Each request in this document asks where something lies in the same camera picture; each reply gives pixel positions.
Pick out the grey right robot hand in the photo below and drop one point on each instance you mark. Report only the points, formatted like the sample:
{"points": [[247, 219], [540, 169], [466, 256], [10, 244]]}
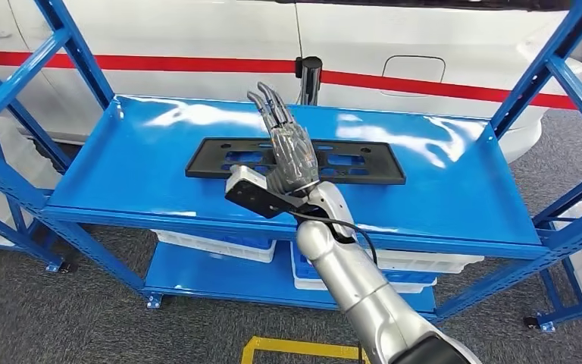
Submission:
{"points": [[293, 155]]}

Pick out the long black plastic part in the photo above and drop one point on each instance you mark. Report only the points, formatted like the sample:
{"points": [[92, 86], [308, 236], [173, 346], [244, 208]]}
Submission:
{"points": [[205, 166]]}

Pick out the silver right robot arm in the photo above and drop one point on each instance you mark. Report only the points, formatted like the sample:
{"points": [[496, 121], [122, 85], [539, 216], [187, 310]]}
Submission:
{"points": [[361, 291]]}

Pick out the yellow floor tape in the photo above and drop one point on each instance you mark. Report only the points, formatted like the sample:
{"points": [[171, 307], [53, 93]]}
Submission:
{"points": [[296, 346]]}

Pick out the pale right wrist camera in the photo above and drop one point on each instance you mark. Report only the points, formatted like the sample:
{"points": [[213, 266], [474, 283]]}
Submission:
{"points": [[251, 193]]}

